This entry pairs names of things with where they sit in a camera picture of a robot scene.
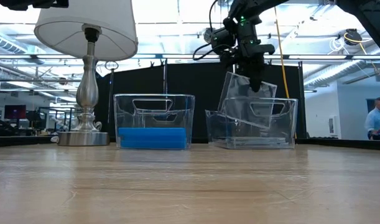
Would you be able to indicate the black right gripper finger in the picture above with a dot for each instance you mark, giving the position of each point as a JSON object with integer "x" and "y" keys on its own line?
{"x": 256, "y": 74}

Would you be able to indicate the clear black jewel case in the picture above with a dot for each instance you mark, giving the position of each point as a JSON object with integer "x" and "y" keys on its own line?
{"x": 252, "y": 145}
{"x": 239, "y": 93}
{"x": 252, "y": 140}

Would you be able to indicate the clear plastic bin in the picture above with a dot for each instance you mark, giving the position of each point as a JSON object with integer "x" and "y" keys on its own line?
{"x": 127, "y": 109}
{"x": 286, "y": 124}

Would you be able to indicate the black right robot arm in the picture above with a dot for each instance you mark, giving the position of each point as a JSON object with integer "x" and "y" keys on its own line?
{"x": 373, "y": 15}

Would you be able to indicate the person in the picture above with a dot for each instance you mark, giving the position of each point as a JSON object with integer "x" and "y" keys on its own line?
{"x": 376, "y": 121}

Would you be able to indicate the white shade silver table lamp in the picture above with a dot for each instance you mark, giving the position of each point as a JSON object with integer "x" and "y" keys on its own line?
{"x": 84, "y": 37}

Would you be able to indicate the dark red monitor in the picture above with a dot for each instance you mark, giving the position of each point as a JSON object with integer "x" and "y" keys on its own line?
{"x": 15, "y": 112}

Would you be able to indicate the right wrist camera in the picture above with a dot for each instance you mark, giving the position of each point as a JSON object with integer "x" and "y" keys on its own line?
{"x": 220, "y": 37}

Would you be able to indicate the black aluminium table frame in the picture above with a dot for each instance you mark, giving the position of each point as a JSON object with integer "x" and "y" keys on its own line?
{"x": 21, "y": 141}

